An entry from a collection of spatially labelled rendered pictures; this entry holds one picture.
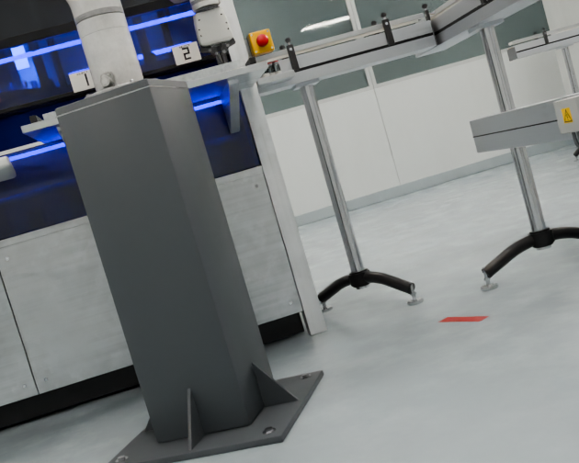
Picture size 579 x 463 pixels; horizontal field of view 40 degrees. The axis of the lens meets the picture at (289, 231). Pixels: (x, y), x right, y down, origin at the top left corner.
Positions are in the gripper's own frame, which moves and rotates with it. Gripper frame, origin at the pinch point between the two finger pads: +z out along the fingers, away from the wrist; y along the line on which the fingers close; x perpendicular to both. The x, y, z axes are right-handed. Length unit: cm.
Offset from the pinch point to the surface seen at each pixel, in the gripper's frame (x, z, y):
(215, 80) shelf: 11.4, 6.0, 4.7
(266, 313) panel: -28, 81, 7
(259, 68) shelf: 11.3, 6.0, -8.3
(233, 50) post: -28.8, -6.2, -8.0
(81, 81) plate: -28, -10, 42
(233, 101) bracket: -5.3, 11.6, -0.5
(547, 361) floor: 72, 92, -43
